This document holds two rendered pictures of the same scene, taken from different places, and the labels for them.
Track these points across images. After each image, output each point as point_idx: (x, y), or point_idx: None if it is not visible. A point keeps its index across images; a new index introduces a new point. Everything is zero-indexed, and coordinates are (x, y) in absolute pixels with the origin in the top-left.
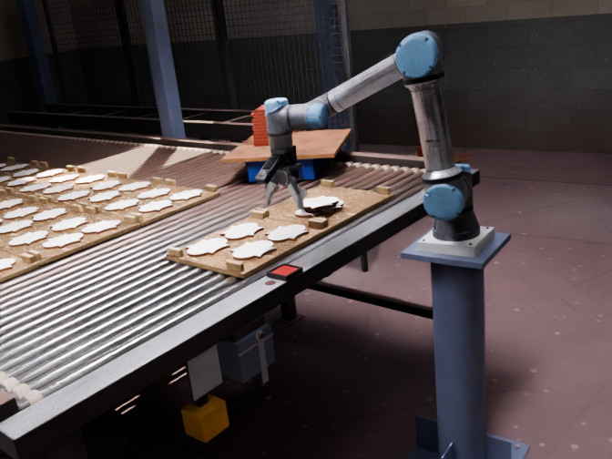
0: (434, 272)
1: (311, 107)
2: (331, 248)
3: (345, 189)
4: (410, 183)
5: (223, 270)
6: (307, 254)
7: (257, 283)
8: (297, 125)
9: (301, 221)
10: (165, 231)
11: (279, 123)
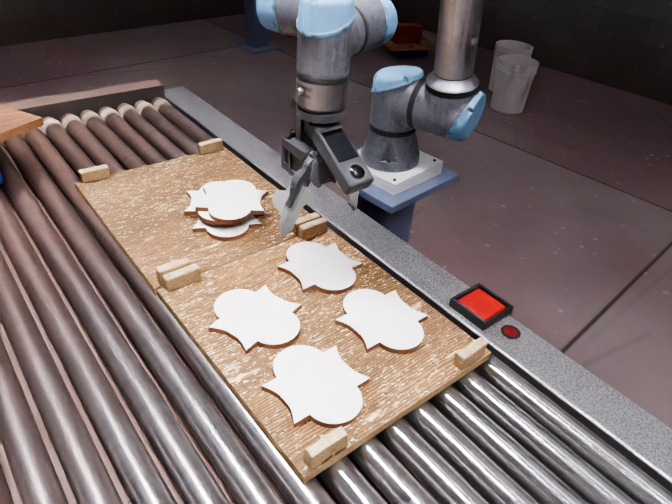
0: (391, 214)
1: (386, 4)
2: (388, 245)
3: (142, 170)
4: (174, 128)
5: (454, 379)
6: (401, 271)
7: (508, 347)
8: (370, 46)
9: (264, 241)
10: (47, 474)
11: (352, 49)
